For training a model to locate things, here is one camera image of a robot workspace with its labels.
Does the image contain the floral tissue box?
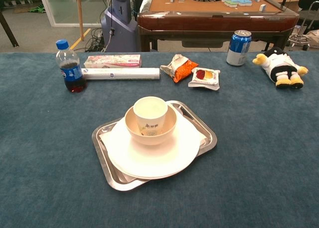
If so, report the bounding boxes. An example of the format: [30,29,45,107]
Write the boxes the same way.
[83,54,142,69]

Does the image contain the cola bottle blue cap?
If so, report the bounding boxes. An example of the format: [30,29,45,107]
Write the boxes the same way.
[55,39,88,93]

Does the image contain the brown mahjong table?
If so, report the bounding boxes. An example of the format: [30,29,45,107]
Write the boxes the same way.
[137,0,300,52]

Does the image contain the black swivel chair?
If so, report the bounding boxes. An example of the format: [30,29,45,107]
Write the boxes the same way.
[288,0,319,51]

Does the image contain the wooden pole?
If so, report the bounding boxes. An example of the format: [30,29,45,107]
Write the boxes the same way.
[76,0,85,41]

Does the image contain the white framed glass partition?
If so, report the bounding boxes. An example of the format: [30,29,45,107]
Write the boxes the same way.
[37,0,103,28]

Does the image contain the blue felt table cloth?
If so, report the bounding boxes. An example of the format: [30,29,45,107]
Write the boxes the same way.
[0,50,319,228]

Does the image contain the tangled black floor cables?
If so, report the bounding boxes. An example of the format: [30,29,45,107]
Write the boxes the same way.
[84,27,110,53]

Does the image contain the penguin plush toy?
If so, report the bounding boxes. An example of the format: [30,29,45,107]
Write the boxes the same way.
[252,46,309,89]

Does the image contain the orange snack packet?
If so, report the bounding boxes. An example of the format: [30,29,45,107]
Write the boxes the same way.
[159,54,199,83]

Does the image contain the white round plate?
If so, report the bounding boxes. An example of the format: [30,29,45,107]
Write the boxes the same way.
[107,114,201,180]

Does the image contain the stainless steel tray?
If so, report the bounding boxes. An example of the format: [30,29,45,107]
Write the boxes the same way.
[91,100,218,192]

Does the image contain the beige bowl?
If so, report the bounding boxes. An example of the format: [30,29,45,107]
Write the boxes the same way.
[124,104,178,146]

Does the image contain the white snack packet red fruit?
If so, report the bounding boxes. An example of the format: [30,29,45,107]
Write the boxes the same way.
[187,67,221,91]

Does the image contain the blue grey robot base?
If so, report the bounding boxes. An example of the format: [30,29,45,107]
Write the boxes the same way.
[100,0,140,52]

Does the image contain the black slanted table leg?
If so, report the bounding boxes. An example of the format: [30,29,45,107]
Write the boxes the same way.
[0,10,19,48]

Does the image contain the blue and white soda can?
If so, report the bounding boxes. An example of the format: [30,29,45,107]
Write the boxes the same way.
[226,29,252,66]

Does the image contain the long white box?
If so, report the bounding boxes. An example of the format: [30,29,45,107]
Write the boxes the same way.
[81,67,160,81]

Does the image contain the green crumpled item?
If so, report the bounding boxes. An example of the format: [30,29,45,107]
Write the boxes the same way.
[28,4,47,14]

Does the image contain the white printed paper cup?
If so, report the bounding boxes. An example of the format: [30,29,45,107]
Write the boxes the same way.
[133,96,169,136]

